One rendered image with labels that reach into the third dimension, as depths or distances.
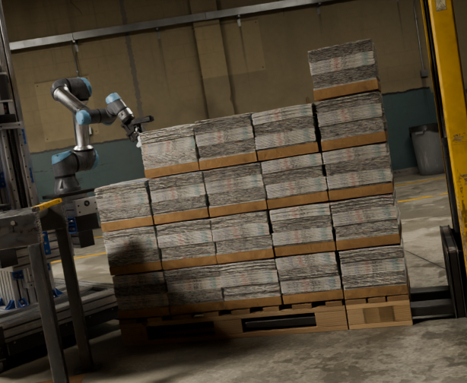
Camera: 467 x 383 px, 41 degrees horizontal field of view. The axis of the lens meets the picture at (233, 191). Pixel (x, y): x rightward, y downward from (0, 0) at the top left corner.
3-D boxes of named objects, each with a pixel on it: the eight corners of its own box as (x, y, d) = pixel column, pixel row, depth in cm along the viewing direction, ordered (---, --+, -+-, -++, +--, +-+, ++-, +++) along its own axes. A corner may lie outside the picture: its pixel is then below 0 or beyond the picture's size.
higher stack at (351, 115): (354, 305, 327) (316, 58, 318) (414, 301, 319) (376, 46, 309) (347, 330, 290) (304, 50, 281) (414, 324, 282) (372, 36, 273)
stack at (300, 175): (151, 323, 360) (125, 180, 354) (356, 305, 327) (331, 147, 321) (122, 347, 323) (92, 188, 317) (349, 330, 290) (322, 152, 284)
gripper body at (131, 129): (138, 142, 332) (124, 125, 333) (149, 132, 330) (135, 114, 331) (131, 143, 325) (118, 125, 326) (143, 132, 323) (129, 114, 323)
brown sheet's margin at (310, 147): (276, 155, 329) (274, 147, 329) (330, 147, 320) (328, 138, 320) (258, 160, 293) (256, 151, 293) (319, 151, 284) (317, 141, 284)
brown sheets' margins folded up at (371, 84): (351, 279, 326) (322, 93, 319) (408, 273, 318) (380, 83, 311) (343, 299, 289) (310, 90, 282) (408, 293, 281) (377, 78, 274)
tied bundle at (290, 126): (275, 156, 329) (268, 113, 328) (331, 148, 321) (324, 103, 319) (257, 162, 293) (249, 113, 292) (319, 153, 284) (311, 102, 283)
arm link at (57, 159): (50, 177, 363) (46, 154, 362) (72, 173, 371) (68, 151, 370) (59, 175, 354) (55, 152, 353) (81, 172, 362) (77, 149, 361)
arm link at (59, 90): (42, 76, 351) (83, 110, 320) (60, 75, 357) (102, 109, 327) (41, 96, 356) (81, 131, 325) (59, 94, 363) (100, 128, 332)
